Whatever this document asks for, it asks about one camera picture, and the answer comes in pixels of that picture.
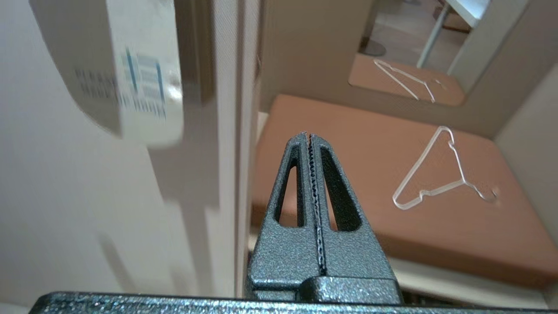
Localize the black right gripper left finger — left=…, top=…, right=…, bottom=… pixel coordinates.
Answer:
left=245, top=133, right=323, bottom=301

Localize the beige room door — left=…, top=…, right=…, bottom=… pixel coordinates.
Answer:
left=0, top=0, right=262, bottom=299

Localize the white wire clothes hanger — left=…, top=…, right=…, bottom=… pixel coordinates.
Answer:
left=392, top=126, right=498, bottom=211

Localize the brown leather seat cushion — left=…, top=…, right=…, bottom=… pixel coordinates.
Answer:
left=251, top=94, right=558, bottom=288

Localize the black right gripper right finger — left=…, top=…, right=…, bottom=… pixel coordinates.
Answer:
left=310, top=134, right=395, bottom=280

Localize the blue do-not-disturb door sign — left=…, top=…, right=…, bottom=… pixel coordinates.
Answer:
left=28, top=0, right=184, bottom=147

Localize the taupe framed wall mirror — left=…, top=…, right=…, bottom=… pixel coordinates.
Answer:
left=261, top=0, right=558, bottom=140

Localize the white bench shelf board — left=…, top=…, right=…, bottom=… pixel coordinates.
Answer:
left=248, top=235, right=551, bottom=308

